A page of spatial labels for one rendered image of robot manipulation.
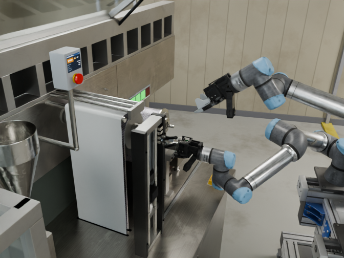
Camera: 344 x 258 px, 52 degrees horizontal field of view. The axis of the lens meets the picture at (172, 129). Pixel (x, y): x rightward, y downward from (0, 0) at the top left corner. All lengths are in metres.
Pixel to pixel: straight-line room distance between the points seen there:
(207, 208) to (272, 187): 1.83
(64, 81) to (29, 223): 0.48
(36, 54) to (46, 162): 0.43
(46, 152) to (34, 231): 0.88
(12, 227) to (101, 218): 0.99
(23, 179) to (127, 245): 0.62
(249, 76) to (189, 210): 0.67
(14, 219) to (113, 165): 0.80
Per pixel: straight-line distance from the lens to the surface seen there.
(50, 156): 1.49
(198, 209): 1.64
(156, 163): 1.26
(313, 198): 2.18
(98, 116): 1.26
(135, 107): 1.23
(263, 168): 1.61
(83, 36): 1.54
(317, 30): 4.48
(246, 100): 4.65
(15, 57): 1.27
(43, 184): 1.51
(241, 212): 3.07
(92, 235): 1.53
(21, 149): 0.93
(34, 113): 1.37
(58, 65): 0.96
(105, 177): 1.39
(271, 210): 3.15
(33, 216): 0.59
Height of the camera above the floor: 1.95
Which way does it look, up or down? 27 degrees down
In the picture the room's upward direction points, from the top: 2 degrees clockwise
